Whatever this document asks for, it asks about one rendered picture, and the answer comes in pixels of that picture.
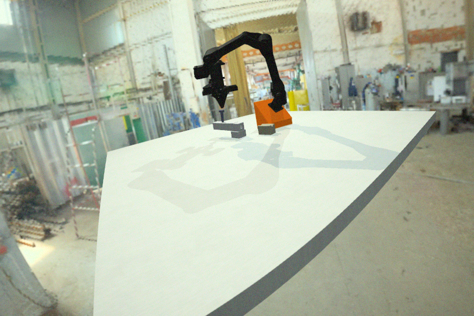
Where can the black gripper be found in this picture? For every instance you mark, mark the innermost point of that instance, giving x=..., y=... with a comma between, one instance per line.
x=220, y=95

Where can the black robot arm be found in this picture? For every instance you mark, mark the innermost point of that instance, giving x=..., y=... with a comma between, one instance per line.
x=262, y=42

